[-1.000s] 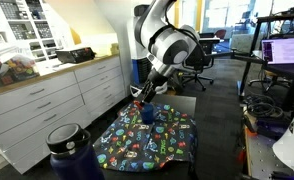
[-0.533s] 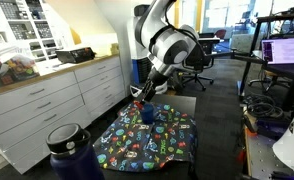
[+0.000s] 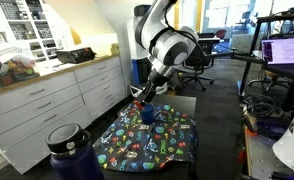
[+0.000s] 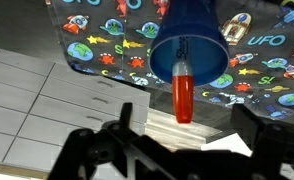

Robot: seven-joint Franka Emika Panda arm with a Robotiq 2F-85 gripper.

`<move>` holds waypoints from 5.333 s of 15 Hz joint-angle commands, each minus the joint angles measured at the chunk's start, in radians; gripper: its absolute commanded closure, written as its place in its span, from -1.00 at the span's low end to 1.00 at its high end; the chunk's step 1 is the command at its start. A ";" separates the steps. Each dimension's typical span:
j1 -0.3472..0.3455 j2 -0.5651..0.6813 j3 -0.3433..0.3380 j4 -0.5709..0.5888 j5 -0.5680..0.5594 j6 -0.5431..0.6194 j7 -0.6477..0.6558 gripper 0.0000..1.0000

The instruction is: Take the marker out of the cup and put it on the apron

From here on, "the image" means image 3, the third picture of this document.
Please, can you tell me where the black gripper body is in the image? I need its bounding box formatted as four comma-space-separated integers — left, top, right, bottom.
148, 71, 165, 90

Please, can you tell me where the white marker with red cap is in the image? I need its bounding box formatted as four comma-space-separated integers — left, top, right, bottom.
134, 100, 145, 110

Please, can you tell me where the blue plastic cup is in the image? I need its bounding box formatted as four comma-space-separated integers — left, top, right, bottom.
140, 103, 156, 125

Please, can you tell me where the dark apron with colourful print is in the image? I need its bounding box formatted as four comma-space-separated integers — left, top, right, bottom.
93, 101, 199, 173

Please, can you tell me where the black office chair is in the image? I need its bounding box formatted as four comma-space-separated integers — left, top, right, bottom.
180, 41, 215, 92
248, 69, 293, 94

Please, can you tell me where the red chair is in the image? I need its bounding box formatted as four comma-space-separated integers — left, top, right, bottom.
214, 29, 227, 40

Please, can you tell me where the black tool chest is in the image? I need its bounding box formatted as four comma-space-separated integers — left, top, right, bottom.
55, 46, 97, 65

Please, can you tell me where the white drawer cabinet wooden top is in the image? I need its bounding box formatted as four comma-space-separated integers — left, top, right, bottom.
0, 53, 127, 175

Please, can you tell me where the dark blue water bottle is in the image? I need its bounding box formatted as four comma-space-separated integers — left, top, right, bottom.
46, 123, 105, 180

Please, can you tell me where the black electronics box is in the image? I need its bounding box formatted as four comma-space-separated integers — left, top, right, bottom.
250, 117, 291, 140

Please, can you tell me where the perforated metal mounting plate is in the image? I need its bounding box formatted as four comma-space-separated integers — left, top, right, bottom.
245, 128, 294, 180

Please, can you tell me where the purple-screen monitor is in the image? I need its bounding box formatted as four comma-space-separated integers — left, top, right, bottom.
261, 36, 294, 66

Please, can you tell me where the clear bin of colourful toys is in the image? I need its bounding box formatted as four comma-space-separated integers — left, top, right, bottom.
0, 53, 41, 92

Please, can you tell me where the white storage shelf unit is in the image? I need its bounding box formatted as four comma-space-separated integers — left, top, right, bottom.
0, 0, 60, 64

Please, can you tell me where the white strap loop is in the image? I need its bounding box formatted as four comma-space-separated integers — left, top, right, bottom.
130, 84, 144, 98

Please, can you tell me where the black desk frame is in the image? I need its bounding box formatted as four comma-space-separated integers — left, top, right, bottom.
231, 13, 294, 111

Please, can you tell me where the black cable bundle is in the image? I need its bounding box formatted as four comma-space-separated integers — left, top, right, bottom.
243, 94, 286, 122

